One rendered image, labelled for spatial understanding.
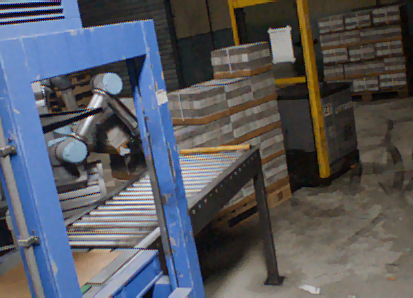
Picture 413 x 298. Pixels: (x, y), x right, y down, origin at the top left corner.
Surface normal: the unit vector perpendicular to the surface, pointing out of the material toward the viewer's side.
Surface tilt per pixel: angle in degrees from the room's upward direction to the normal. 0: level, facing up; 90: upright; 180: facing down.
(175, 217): 90
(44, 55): 90
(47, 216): 90
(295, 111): 90
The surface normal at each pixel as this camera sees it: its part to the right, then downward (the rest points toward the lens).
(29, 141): 0.91, -0.07
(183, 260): -0.37, 0.26
